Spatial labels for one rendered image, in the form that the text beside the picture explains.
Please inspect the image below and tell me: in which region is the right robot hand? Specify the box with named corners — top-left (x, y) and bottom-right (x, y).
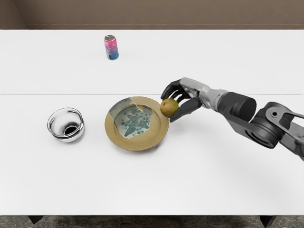
top-left (160, 77), bottom-right (226, 123)

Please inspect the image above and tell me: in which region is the green-brown round fruit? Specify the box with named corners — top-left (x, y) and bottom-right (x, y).
top-left (160, 97), bottom-right (180, 118)

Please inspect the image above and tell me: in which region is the tan plate with teal pattern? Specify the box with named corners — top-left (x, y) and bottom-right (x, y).
top-left (104, 96), bottom-right (170, 152)

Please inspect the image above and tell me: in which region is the pink and blue drink can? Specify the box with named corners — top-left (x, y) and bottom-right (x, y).
top-left (104, 35), bottom-right (119, 61)

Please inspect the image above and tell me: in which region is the shiny silver metal bowl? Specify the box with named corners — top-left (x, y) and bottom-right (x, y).
top-left (47, 107), bottom-right (86, 143)

